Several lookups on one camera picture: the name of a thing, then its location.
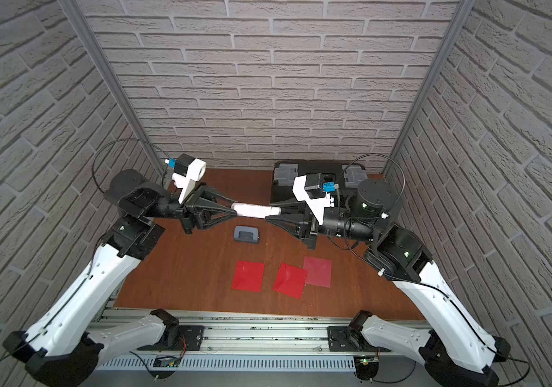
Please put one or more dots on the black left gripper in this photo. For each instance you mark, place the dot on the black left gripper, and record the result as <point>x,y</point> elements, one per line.
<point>187,210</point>

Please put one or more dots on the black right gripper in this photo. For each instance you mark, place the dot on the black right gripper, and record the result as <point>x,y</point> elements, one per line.
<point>302,225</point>

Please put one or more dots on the white glue stick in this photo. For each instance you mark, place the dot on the white glue stick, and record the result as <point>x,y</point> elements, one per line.
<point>255,211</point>

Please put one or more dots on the red envelope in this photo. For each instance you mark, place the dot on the red envelope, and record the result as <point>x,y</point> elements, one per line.
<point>248,276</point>
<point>290,281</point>
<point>319,271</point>

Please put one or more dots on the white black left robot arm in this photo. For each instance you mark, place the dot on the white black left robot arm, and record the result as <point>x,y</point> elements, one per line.
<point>58,350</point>

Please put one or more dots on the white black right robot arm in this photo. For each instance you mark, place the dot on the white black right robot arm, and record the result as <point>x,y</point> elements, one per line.
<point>455,350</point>

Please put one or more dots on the grey hole punch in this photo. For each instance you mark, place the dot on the grey hole punch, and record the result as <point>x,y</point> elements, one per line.
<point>245,234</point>

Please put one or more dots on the black plastic toolbox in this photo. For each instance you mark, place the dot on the black plastic toolbox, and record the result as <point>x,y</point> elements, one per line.
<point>285,172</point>

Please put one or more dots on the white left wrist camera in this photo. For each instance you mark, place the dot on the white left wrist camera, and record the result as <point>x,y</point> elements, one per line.
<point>187,173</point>

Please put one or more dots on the aluminium left corner post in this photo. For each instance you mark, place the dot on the aluminium left corner post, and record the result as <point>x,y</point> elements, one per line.
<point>79,23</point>

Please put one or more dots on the aluminium corner post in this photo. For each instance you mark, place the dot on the aluminium corner post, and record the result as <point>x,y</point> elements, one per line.
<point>459,18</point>
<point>79,23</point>

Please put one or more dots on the aluminium right corner post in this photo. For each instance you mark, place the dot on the aluminium right corner post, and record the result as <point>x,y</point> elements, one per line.
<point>459,18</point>

